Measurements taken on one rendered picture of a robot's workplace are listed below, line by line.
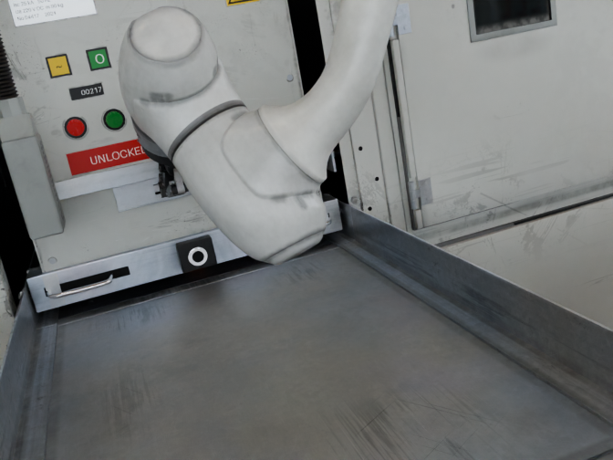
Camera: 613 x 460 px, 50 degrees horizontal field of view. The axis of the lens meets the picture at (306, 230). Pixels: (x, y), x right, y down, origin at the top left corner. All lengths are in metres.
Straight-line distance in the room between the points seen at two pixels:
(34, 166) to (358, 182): 0.53
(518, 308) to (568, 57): 0.69
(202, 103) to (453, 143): 0.63
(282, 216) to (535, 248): 0.79
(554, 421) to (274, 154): 0.36
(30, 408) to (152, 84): 0.42
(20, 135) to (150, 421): 0.45
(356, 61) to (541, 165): 0.73
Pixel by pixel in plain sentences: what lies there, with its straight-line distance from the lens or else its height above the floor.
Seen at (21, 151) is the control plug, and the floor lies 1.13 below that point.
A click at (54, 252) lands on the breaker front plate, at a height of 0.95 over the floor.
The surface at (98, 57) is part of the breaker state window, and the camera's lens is 1.10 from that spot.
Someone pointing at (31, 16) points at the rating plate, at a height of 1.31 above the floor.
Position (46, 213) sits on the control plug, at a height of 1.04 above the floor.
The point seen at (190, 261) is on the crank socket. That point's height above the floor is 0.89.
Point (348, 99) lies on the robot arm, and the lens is 0.66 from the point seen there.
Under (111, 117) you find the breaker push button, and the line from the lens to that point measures 1.10.
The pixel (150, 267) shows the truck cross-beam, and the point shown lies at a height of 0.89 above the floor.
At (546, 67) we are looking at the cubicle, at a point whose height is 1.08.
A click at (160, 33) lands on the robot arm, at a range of 0.68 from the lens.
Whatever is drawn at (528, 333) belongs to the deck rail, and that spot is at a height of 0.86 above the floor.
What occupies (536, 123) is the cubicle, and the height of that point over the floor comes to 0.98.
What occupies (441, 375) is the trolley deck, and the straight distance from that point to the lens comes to 0.73.
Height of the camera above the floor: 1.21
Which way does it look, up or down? 16 degrees down
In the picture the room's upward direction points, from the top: 11 degrees counter-clockwise
